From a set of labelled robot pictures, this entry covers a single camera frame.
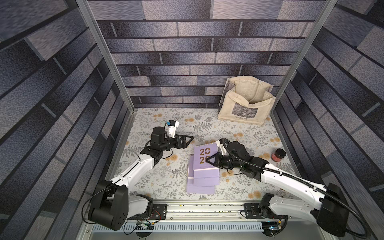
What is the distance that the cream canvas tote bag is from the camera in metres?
0.96

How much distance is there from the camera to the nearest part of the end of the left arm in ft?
2.07

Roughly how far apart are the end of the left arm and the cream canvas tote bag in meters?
0.48
